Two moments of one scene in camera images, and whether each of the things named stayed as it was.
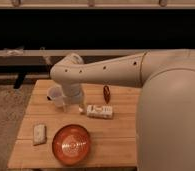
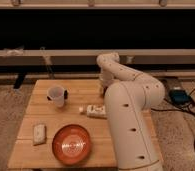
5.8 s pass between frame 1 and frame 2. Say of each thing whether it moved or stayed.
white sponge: stayed
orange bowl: stayed
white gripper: moved
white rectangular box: stayed
